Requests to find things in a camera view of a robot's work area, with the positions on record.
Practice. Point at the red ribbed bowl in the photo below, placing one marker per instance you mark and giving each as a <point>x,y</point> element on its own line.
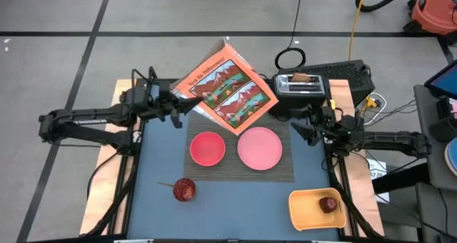
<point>207,149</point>

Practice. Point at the pink round plate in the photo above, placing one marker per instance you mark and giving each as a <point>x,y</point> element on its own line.
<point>260,148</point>

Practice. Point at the white paper sheet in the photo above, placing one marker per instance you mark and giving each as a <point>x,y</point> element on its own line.
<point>378,168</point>

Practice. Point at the black table frame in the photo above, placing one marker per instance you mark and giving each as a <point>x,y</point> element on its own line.
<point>125,218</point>

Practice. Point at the tablet with blue screen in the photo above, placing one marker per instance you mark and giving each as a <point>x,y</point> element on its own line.
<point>446,80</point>

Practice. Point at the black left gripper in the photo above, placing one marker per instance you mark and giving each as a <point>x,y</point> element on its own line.
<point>160,101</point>

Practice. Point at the grey side cart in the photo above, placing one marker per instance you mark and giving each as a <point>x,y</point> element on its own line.
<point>439,164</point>

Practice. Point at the grey woven placemat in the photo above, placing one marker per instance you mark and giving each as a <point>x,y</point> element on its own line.
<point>232,173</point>

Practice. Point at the light wooden board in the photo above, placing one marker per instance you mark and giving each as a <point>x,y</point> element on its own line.
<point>103,186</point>
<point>360,186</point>

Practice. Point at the red faceted plastic cup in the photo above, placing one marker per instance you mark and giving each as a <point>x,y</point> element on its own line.
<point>184,190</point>

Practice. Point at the yellow plastic bin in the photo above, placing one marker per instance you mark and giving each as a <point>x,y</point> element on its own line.
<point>307,211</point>

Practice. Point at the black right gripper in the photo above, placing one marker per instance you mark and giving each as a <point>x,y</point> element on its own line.
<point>337,132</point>

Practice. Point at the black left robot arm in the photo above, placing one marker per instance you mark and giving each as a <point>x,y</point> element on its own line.
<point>89,123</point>

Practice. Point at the orange cereal box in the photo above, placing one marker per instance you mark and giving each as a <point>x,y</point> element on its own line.
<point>228,89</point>

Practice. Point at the dark red apple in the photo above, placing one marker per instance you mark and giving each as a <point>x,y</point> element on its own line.
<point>328,204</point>

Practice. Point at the black computer case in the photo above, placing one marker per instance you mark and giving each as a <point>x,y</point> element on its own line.
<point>350,75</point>

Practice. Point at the brown toast slice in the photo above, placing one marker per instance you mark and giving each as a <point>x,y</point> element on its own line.
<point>300,77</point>

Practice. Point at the black and chrome toaster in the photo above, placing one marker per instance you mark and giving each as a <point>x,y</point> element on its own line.
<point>300,93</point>

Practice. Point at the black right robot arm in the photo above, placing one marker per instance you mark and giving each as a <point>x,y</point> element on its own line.
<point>392,143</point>

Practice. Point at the blue round disc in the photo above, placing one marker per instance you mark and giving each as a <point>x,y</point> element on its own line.
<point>452,157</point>

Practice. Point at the orange shop vacuum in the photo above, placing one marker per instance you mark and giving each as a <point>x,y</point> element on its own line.
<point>437,10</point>

